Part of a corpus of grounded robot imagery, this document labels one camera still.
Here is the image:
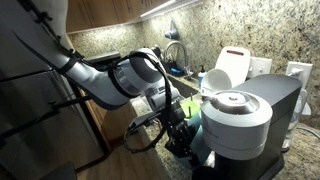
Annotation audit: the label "clear glass water tank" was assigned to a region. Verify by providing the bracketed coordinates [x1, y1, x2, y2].
[281, 89, 311, 153]

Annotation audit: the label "blue soap dispenser bottle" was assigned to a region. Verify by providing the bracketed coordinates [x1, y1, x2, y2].
[198, 65, 206, 89]

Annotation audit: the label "stainless steel refrigerator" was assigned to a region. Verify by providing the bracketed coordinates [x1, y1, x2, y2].
[0, 0, 107, 180]

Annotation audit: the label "black toaster oven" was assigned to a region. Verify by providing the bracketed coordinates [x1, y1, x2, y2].
[85, 51, 120, 63]

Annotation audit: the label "white plug with cable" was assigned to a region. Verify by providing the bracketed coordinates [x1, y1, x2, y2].
[288, 68, 302, 77]

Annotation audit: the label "white light switch plate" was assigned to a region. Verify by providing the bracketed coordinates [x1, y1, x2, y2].
[247, 57, 272, 78]

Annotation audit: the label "white pink cutting board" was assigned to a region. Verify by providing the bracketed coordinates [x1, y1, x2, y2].
[215, 46, 251, 86]

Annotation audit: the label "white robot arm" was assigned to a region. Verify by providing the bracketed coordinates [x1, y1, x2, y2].
[0, 0, 196, 159]

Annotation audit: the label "large white bowl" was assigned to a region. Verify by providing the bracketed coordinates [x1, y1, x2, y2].
[200, 69, 232, 96]

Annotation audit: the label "green plastic bowl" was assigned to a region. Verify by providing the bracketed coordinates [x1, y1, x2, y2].
[181, 101, 200, 119]

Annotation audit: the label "white wall outlet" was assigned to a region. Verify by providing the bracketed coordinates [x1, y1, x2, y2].
[286, 61, 313, 88]

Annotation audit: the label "silver kitchen faucet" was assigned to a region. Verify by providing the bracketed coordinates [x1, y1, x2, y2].
[164, 40, 193, 79]

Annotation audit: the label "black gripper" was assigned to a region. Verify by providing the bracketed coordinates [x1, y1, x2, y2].
[165, 110, 196, 158]

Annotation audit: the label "wooden upper cabinets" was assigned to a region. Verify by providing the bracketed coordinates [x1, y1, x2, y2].
[66, 0, 198, 33]

